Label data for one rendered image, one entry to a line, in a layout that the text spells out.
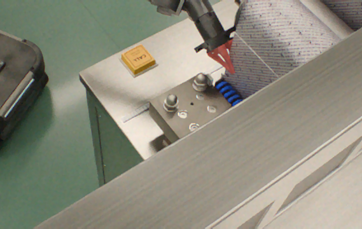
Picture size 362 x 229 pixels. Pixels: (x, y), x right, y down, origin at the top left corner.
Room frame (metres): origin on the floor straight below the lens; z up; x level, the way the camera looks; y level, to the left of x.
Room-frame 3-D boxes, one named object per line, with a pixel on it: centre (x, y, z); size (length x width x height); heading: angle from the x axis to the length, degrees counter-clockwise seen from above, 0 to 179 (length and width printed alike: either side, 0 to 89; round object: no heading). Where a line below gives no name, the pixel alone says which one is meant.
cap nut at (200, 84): (0.72, -0.03, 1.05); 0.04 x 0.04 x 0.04
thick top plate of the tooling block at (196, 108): (0.57, -0.11, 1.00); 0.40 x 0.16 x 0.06; 45
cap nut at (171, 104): (0.65, 0.03, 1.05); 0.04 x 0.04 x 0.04
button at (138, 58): (0.86, 0.15, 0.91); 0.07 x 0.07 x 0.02; 45
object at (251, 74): (0.68, -0.17, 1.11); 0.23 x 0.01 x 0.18; 45
